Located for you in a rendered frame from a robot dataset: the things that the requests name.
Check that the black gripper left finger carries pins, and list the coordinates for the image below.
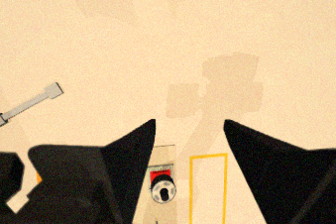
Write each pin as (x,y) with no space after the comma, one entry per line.
(120,166)

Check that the grey and black wheel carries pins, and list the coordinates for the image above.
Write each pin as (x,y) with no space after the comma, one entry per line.
(159,182)

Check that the yellow rectangular outline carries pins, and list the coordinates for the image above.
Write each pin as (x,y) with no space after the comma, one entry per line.
(190,182)

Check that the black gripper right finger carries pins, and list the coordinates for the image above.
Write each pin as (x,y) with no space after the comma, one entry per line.
(284,179)

